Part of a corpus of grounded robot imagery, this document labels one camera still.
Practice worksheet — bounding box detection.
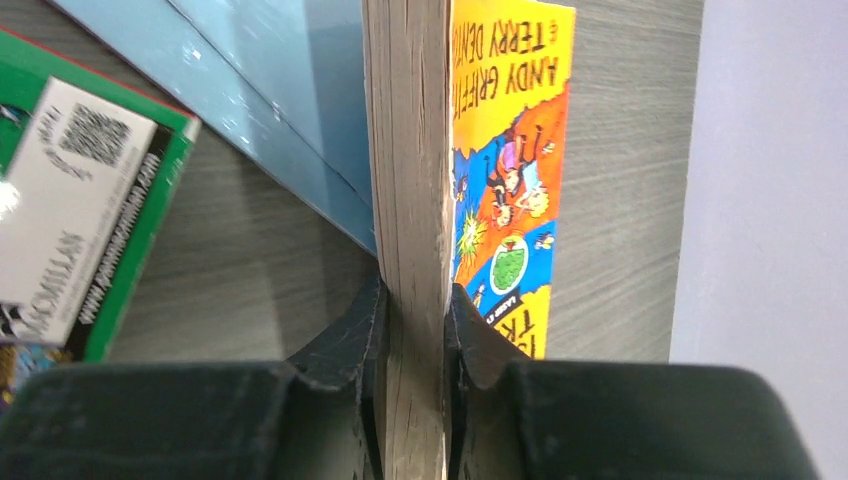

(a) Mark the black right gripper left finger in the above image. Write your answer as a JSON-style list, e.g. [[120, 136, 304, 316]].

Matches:
[[1, 277, 388, 479]]

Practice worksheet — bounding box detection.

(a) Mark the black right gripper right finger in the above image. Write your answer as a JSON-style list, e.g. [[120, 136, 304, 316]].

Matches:
[[445, 285, 818, 479]]

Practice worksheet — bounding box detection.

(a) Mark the yellow treehouse paperback book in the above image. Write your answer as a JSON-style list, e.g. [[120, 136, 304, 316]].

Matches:
[[362, 1, 578, 479]]

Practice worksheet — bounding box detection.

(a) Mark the light blue thin notebook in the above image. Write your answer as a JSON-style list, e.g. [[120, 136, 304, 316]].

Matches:
[[58, 0, 376, 252]]

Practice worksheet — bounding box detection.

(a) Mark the green paperback book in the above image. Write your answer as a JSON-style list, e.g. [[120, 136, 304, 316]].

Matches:
[[0, 26, 203, 415]]

